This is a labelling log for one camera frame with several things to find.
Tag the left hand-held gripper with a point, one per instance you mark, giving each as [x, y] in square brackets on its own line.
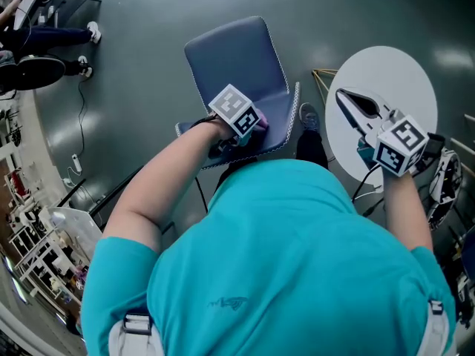
[233, 106]

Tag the black metal frame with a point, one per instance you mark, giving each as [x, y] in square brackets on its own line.
[111, 195]

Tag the round white table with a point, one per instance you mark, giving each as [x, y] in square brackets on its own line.
[389, 72]

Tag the white shelving rack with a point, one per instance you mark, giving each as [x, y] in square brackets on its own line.
[37, 250]

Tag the person's grey shoe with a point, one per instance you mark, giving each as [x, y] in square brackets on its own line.
[309, 115]

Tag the wooden table legs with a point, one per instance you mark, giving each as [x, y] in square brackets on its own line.
[322, 82]

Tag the person's left forearm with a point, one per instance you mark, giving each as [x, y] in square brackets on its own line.
[167, 169]

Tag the person's right forearm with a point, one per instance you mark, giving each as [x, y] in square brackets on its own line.
[404, 206]

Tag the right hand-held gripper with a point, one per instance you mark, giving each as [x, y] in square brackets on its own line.
[401, 145]

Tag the blue padded chair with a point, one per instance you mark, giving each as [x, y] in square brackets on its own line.
[241, 61]

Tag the round black stool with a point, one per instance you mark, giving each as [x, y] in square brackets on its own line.
[35, 73]

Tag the white power strip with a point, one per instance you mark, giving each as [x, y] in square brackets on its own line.
[76, 161]

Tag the clear plastic box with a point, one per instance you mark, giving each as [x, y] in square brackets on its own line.
[74, 228]

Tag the white black device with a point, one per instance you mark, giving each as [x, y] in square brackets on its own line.
[445, 178]

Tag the pink purple cloth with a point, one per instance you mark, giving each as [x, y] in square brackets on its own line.
[262, 124]

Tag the person's teal shirt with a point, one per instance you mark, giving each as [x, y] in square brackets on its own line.
[274, 258]

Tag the person's black trouser leg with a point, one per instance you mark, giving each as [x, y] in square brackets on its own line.
[311, 148]

